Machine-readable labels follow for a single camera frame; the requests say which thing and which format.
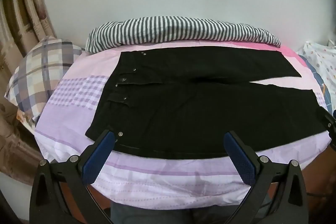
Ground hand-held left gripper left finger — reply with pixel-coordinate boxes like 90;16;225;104
30;130;116;224

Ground grey white striped blanket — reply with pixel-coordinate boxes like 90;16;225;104
86;17;281;52

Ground plaid pillow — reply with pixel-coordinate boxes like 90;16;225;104
4;35;86;130

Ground person's grey trouser legs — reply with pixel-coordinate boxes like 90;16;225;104
110;200;238;224

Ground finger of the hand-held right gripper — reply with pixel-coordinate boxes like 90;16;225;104
316;108;336;146

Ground white spotted cloth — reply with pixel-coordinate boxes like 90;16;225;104
297;40;336;114

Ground pink purple bed sheet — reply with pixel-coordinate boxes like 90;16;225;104
35;39;332;210

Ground beige patterned curtain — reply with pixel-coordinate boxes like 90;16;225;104
0;0;63;185

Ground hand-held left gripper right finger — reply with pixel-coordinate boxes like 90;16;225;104
224;131;309;224

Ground black pants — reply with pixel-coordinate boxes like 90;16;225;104
85;46;328;157

